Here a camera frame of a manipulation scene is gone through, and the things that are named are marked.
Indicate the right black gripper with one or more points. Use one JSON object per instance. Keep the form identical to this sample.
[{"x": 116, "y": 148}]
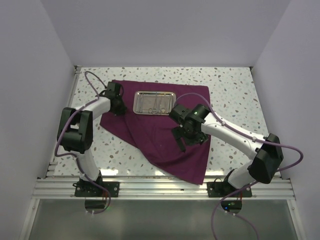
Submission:
[{"x": 179, "y": 132}]

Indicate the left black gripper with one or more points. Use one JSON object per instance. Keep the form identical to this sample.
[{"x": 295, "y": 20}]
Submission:
[{"x": 122, "y": 109}]

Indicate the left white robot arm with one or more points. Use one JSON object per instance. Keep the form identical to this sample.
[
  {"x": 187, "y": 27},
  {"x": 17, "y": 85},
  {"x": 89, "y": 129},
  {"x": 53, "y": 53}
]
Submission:
[{"x": 75, "y": 133}]

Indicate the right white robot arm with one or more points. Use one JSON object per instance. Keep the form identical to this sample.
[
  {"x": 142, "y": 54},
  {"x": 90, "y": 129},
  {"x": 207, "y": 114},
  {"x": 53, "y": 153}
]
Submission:
[{"x": 264, "y": 153}]

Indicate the stainless steel instrument tray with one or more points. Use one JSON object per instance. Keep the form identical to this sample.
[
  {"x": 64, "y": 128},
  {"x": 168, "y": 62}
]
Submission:
[{"x": 143, "y": 100}]

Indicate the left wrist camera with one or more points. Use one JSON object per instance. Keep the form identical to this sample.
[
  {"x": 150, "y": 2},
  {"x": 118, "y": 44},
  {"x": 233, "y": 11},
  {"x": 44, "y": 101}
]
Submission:
[{"x": 114, "y": 90}]

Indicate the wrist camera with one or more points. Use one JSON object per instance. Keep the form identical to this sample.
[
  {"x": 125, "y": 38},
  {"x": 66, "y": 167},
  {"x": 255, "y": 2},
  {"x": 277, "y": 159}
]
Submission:
[
  {"x": 179, "y": 113},
  {"x": 114, "y": 90}
]

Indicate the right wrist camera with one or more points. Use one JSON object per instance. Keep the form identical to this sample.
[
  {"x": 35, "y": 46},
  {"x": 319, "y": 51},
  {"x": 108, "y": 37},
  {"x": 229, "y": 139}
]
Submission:
[{"x": 179, "y": 113}]

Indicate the aluminium left side rail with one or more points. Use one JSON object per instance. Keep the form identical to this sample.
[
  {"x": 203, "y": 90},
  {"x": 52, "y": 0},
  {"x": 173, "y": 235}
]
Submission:
[{"x": 77, "y": 72}]

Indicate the aluminium rail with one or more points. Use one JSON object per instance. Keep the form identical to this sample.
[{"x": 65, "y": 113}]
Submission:
[
  {"x": 159, "y": 188},
  {"x": 77, "y": 72}
]

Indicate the aluminium front rail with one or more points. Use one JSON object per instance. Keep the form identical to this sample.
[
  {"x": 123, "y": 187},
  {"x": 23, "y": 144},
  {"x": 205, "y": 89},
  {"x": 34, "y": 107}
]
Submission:
[{"x": 159, "y": 188}]

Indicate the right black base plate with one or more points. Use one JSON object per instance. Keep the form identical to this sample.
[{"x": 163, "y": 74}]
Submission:
[{"x": 247, "y": 191}]

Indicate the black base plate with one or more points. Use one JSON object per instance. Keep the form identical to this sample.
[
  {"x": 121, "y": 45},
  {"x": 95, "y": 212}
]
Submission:
[
  {"x": 247, "y": 191},
  {"x": 86, "y": 189}
]

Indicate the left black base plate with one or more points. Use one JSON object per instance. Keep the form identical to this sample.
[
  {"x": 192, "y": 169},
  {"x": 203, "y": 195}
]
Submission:
[{"x": 86, "y": 189}]

